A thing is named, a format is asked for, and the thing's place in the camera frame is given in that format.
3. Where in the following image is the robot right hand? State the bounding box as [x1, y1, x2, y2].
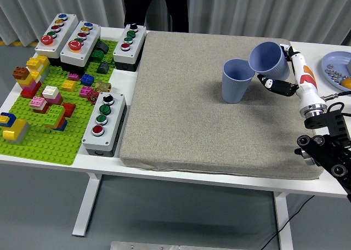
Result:
[257, 43, 327, 110]

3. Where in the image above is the blue ribbed plastic cup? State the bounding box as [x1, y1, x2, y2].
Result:
[248, 41, 291, 81]
[222, 58, 256, 105]

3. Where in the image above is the blue plate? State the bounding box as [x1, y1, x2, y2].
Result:
[320, 50, 351, 94]

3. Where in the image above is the grey-brown fabric mat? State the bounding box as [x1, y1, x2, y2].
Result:
[120, 31, 324, 180]

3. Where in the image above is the white table leg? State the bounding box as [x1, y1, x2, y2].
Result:
[72, 173, 103, 237]
[273, 191, 294, 250]

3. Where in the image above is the four-button white control box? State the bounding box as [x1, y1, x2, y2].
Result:
[112, 24, 147, 72]
[81, 92, 128, 158]

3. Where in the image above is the person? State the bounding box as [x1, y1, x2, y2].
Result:
[122, 0, 190, 33]

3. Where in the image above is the dark grey sloped brick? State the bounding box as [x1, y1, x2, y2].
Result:
[96, 41, 110, 54]

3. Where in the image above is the dark green toy brick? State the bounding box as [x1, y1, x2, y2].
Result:
[90, 49, 105, 63]

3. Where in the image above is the blue toy brick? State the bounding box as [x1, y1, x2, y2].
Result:
[80, 73, 95, 87]

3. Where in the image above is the five-button white control box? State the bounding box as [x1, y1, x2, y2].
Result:
[60, 20, 101, 72]
[34, 13, 80, 67]

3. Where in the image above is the grey metal plate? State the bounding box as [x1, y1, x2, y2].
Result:
[109, 241, 242, 250]

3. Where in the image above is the yellow toy brick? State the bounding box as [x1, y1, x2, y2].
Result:
[61, 79, 77, 93]

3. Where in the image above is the red toy brick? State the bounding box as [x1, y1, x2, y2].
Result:
[61, 103, 77, 118]

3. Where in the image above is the green orange blue brick stack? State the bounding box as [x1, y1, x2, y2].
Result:
[41, 104, 68, 132]

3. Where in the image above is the pink white red brick stack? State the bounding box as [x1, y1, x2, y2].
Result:
[29, 96, 49, 115]

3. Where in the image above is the yellow white brick stack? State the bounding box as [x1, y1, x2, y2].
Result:
[26, 55, 51, 83]

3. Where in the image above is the green toy brick baseplate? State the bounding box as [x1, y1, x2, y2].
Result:
[0, 38, 119, 167]

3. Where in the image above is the brown yellow pink brick stack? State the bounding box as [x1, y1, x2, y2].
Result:
[12, 66, 42, 99]

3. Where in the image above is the white pleated curtain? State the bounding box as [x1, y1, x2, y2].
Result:
[0, 0, 351, 47]

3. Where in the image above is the yellow black floor tape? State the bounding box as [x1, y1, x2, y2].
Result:
[0, 40, 39, 47]

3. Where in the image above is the blue yellow grey brick stack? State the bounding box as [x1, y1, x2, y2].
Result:
[0, 112, 30, 145]

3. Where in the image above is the black floor cable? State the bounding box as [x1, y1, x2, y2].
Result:
[259, 195, 316, 250]

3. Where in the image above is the brass valve red handle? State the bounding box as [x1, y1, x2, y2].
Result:
[87, 80, 112, 105]

